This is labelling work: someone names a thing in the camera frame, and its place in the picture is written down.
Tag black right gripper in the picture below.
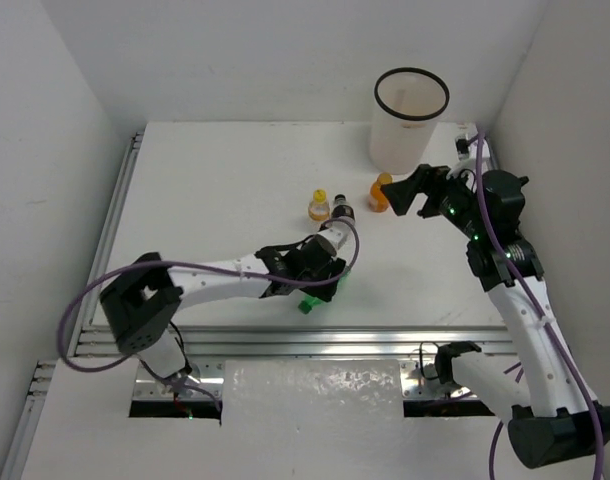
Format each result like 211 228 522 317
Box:
381 159 485 238

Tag orange bottle barcode label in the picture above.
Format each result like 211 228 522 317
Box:
368 172 393 213

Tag green plastic bottle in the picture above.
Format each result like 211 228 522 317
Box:
298 273 349 315

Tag clear bottle yellow cap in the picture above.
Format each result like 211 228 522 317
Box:
308 189 331 223

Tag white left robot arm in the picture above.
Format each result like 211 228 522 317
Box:
99 227 347 379

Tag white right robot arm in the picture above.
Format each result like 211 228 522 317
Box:
381 164 610 469

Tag white translucent bin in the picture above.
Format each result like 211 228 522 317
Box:
369 67 451 175

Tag clear bottle black label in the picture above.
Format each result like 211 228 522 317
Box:
330 194 355 235

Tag white foam board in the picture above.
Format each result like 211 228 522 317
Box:
19 357 606 480

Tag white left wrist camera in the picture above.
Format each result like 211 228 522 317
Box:
315 224 352 255

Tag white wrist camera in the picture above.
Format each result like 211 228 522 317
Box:
315 224 352 255
455 132 479 161

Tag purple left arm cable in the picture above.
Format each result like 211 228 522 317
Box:
58 215 362 416

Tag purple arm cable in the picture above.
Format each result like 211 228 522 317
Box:
464 127 610 480
58 215 362 416

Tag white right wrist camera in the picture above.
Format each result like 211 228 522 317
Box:
455 132 479 161

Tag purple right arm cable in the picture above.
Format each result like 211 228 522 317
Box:
464 127 610 480

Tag aluminium frame rail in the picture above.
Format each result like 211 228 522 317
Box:
4 122 515 479

